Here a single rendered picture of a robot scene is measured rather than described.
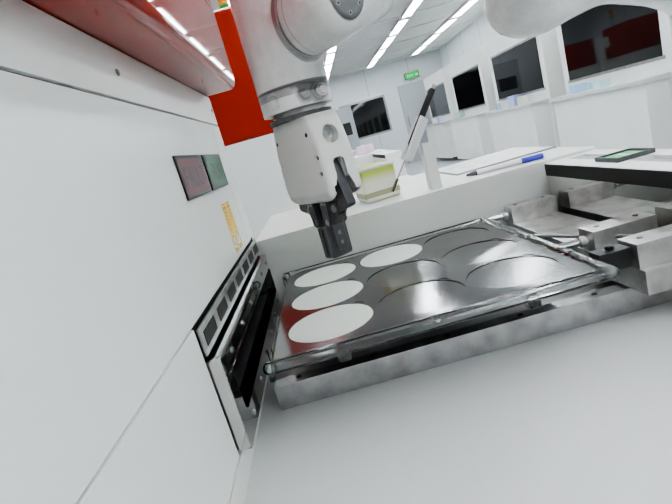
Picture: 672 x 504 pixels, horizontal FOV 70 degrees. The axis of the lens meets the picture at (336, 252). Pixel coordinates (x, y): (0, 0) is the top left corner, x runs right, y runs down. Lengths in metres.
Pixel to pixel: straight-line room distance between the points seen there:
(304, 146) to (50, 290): 0.35
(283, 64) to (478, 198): 0.48
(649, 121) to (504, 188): 4.41
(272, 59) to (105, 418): 0.40
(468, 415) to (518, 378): 0.07
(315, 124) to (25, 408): 0.40
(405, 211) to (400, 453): 0.50
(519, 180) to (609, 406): 0.52
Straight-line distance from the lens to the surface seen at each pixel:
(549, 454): 0.44
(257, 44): 0.57
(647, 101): 5.28
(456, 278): 0.60
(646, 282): 0.60
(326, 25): 0.51
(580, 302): 0.61
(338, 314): 0.58
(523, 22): 0.89
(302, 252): 0.86
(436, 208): 0.88
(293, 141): 0.57
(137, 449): 0.31
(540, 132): 7.22
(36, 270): 0.26
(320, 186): 0.55
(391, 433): 0.49
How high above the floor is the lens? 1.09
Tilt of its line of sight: 12 degrees down
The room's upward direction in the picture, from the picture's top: 16 degrees counter-clockwise
